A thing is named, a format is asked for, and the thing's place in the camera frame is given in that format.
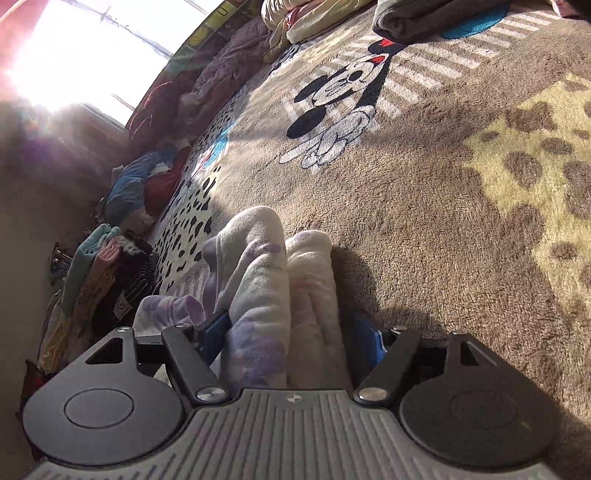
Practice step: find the folded grey fleece garment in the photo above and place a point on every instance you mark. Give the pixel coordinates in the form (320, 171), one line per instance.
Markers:
(410, 21)

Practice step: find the stack of folded clothes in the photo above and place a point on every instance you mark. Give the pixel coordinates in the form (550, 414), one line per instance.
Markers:
(110, 272)

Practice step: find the colourful alphabet foam mat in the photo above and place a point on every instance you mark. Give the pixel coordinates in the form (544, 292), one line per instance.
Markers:
(208, 39)

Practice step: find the blue and red clothes heap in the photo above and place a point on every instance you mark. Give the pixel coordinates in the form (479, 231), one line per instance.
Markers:
(141, 190)

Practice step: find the pink purple crumpled blanket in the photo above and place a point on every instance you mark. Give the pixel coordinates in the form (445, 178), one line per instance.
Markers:
(228, 71)

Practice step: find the white floral fleece garment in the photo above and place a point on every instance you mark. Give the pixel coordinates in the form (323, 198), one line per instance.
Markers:
(280, 296)

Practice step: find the Mickey Mouse patterned blanket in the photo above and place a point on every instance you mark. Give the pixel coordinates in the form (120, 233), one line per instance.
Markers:
(453, 177)

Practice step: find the bright window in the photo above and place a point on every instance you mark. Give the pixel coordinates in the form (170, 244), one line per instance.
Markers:
(101, 54)

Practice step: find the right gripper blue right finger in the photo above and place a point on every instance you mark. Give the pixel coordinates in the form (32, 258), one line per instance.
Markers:
(370, 343)

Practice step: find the cream yellow quilt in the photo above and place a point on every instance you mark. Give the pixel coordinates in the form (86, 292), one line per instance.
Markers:
(292, 21)

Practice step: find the dark red dotted pillow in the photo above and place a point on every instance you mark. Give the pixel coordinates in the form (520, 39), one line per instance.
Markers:
(154, 118)

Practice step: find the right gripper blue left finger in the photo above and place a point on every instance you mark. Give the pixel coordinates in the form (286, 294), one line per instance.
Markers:
(210, 337)

